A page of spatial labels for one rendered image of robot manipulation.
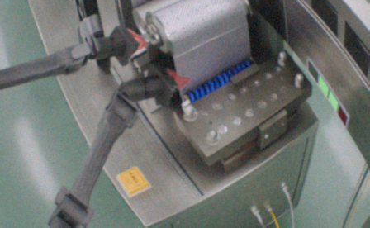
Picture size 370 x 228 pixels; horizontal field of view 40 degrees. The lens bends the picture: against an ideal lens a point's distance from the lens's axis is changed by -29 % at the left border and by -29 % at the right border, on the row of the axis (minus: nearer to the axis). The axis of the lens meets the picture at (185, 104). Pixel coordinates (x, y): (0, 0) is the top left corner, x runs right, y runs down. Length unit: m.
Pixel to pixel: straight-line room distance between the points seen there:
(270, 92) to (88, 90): 0.59
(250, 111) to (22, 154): 1.63
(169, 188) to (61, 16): 0.87
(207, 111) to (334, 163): 1.23
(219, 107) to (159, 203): 0.32
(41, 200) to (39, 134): 0.42
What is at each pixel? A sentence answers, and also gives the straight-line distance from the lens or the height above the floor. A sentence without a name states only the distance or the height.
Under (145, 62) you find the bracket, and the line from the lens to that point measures 1.82.
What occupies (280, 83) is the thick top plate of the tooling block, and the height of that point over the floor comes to 1.03.
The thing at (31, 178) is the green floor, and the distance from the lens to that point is 3.07.
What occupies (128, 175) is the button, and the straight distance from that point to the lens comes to 1.89.
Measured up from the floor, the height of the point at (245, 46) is 1.09.
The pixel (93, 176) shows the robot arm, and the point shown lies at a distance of 1.54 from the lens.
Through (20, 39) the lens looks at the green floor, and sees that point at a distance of 3.68.
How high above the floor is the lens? 2.60
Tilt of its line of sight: 58 degrees down
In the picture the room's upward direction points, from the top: 11 degrees counter-clockwise
